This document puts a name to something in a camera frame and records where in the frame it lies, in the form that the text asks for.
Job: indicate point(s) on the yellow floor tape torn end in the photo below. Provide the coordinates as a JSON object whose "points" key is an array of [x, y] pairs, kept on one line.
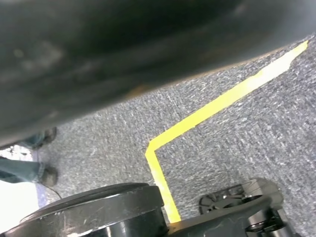
{"points": [[197, 116]]}

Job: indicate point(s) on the black perforated robot part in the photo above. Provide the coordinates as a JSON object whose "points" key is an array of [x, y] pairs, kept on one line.
{"points": [[99, 212]]}

